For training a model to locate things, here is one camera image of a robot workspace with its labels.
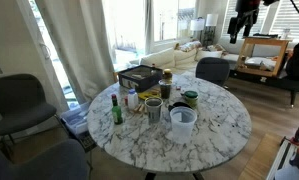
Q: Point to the amber vitamin bottle yellow label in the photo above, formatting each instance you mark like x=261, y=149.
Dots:
x=167, y=75

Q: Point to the black low bench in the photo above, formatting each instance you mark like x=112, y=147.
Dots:
x=279, y=83

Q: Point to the clear striped plastic cup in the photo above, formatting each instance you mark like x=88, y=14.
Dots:
x=154, y=113

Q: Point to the small dark bottle red cap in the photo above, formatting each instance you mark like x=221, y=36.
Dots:
x=153, y=70

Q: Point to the pale plastic sheet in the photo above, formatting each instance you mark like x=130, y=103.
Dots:
x=287, y=174

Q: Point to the navy blue box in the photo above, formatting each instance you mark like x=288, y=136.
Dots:
x=140, y=83

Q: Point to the white plastic bottle blue cap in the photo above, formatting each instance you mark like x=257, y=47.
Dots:
x=132, y=100

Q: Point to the blue grey upholstered chair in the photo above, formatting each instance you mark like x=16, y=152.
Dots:
x=39, y=163

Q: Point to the white shade table lamp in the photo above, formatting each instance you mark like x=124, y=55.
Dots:
x=197, y=25
x=211, y=20

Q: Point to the floral patterned pillow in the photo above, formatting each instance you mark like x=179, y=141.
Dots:
x=189, y=46

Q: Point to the large translucent plastic container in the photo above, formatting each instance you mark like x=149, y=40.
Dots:
x=183, y=128

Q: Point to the green glass jar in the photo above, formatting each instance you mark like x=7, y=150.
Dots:
x=191, y=102

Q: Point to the small white bottle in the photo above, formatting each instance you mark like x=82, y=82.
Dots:
x=286, y=34

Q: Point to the tan wooden piece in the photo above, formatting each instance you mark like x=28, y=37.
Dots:
x=155, y=92

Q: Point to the red black clamp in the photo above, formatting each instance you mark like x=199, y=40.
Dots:
x=297, y=135

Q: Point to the dark grey shell chair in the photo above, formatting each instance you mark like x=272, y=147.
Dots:
x=19, y=100

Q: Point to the white bag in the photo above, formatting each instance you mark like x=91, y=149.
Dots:
x=260, y=62

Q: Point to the wooden workbench top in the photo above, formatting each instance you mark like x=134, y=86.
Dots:
x=260, y=160

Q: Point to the wooden cart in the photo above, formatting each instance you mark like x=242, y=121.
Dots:
x=262, y=41

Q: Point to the clear plastic storage bin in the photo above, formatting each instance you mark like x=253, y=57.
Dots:
x=75, y=121

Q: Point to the green glass bottle red cap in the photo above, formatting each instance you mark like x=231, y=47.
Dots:
x=117, y=113

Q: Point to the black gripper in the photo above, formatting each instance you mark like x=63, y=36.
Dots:
x=247, y=11

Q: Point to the beige curtain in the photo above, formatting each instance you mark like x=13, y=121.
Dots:
x=75, y=50

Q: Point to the dark filled plastic cup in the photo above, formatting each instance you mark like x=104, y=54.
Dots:
x=165, y=90

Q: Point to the small red candy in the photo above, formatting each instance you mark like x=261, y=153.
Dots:
x=178, y=88

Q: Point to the green white guide rail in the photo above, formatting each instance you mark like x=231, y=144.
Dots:
x=280, y=160

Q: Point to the black flat device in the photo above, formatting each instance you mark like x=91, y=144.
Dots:
x=265, y=35

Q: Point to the small red container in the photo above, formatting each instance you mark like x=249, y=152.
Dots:
x=125, y=100

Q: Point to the yellow flat object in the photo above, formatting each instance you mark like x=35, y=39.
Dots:
x=145, y=95

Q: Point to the white window blind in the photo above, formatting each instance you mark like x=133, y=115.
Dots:
x=292, y=28
x=265, y=23

